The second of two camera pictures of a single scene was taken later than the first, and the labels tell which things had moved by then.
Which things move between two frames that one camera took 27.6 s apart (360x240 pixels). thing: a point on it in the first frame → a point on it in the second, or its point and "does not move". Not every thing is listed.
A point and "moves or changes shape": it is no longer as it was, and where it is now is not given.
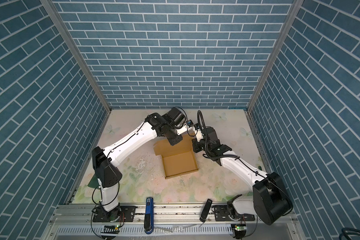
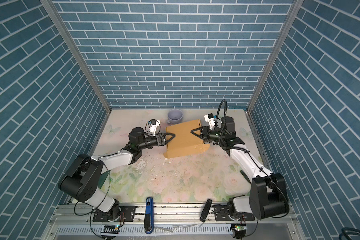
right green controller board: x=239 y=228 does not move
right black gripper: x=196 y=148 → x=206 y=133
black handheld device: x=206 y=210 does not move
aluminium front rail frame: x=175 y=221 does not move
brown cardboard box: x=179 y=159 moves or changes shape
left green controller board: x=111 y=229 does not move
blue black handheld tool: x=148 y=219 does not move
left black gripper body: x=173 y=135 → x=149 y=142
